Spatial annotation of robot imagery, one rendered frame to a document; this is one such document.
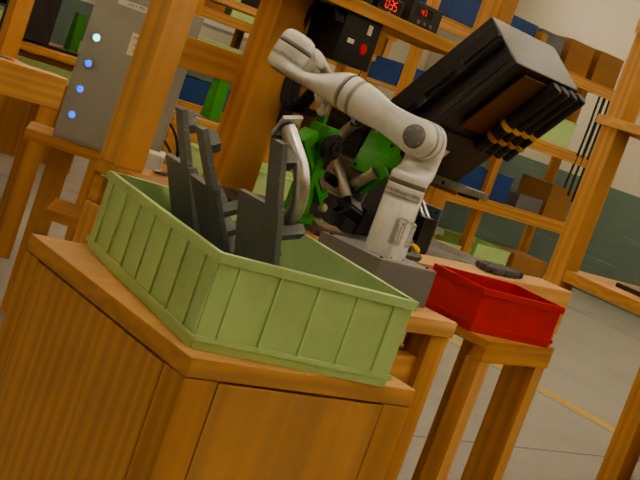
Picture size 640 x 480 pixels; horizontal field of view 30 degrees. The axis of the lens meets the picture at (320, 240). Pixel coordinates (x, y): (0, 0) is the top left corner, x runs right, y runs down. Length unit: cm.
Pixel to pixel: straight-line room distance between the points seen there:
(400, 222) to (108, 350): 87
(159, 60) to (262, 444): 144
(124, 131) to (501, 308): 111
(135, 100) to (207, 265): 133
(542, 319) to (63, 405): 147
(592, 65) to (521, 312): 703
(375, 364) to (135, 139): 133
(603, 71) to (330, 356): 821
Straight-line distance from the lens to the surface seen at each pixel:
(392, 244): 276
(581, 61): 997
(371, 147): 349
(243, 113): 352
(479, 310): 311
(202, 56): 348
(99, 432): 217
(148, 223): 227
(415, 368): 282
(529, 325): 325
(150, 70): 326
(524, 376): 336
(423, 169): 280
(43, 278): 244
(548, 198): 1009
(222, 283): 199
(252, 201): 216
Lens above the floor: 127
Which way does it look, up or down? 7 degrees down
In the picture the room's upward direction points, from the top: 19 degrees clockwise
